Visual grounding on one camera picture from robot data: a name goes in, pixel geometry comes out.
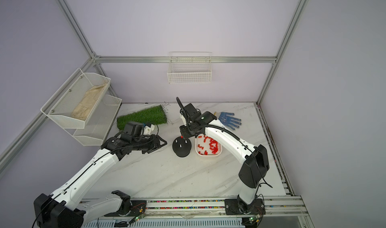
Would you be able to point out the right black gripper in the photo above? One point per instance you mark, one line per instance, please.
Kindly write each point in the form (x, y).
(184, 129)

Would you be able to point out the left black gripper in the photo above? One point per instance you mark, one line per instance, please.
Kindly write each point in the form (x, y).
(155, 144)

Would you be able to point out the black round screw base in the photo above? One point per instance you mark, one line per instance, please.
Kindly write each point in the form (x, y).
(182, 147)

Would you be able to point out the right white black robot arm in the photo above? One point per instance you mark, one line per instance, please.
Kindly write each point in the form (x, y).
(253, 159)

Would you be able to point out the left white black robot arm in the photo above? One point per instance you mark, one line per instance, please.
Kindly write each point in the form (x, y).
(62, 208)

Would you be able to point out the white plastic tray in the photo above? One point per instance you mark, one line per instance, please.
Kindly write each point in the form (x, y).
(206, 146)

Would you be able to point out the green artificial grass mat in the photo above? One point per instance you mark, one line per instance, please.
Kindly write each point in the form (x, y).
(154, 115)

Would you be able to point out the blue dotted work glove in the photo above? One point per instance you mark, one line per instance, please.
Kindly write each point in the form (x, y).
(229, 120)

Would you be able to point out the lower white mesh shelf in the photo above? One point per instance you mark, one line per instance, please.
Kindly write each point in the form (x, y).
(100, 123)

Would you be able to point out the white mesh shelf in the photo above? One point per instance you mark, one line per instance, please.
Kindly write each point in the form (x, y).
(100, 123)
(60, 106)

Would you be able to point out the beige cloth glove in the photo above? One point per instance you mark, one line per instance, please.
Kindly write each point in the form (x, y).
(84, 108)

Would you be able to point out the upper white mesh shelf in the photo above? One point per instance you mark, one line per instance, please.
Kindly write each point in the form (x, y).
(60, 106)

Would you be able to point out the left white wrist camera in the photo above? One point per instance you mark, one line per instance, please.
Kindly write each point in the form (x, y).
(148, 128)

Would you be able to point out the white wire wall basket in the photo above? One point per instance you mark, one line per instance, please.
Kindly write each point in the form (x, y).
(189, 67)

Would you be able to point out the aluminium mounting rail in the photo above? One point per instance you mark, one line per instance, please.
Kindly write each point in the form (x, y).
(187, 208)

